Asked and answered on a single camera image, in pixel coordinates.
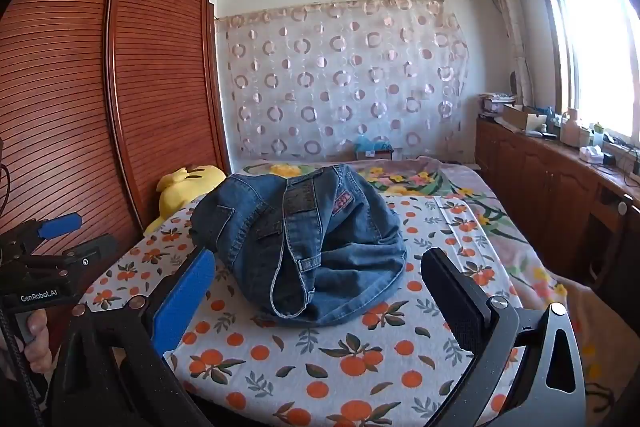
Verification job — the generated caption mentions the low wooden cabinet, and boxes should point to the low wooden cabinet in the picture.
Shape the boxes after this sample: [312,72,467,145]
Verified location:
[474,117,640,298]

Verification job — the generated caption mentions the black cable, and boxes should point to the black cable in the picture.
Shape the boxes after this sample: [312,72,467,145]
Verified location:
[0,302,42,427]

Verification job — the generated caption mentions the wooden frame window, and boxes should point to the wooden frame window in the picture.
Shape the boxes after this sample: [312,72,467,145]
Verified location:
[530,0,640,148]

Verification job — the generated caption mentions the cardboard box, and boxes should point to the cardboard box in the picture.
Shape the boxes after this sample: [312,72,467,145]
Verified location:
[501,103,548,130]

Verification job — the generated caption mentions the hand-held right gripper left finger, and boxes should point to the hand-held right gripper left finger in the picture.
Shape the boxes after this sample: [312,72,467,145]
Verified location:
[47,248,217,427]

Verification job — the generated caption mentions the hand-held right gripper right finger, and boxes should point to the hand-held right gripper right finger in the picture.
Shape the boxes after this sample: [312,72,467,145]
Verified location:
[421,248,587,427]

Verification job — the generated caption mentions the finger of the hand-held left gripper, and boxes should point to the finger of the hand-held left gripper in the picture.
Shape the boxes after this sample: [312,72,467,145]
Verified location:
[20,234,119,278]
[0,213,84,266]

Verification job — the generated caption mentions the wooden slatted wardrobe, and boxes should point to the wooden slatted wardrobe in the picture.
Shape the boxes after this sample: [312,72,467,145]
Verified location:
[0,0,231,358]

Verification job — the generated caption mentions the blue denim pants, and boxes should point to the blue denim pants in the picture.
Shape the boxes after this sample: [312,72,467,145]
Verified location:
[189,163,408,328]

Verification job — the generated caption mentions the person's left hand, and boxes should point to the person's left hand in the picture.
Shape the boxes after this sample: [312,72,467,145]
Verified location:
[22,307,55,375]

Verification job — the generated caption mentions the beige window curtain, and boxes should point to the beige window curtain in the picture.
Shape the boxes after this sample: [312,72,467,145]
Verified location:
[482,0,536,108]

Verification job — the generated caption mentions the floral blanket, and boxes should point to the floral blanket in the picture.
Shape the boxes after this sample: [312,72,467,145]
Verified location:
[235,156,611,408]

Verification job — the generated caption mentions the white plastic bottle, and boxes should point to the white plastic bottle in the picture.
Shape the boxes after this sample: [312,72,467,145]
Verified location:
[560,108,583,145]

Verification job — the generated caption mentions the small box with blue cloth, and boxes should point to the small box with blue cloth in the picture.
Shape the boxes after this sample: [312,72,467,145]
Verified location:
[354,134,396,160]

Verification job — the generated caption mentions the orange fruit print bedsheet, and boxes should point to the orange fruit print bedsheet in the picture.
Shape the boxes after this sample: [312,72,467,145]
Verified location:
[80,192,566,427]

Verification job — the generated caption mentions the yellow plush toy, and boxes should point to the yellow plush toy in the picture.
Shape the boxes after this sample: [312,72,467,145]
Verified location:
[144,164,228,235]

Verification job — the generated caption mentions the circle pattern sheer curtain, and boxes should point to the circle pattern sheer curtain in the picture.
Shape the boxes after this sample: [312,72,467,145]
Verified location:
[215,0,473,160]

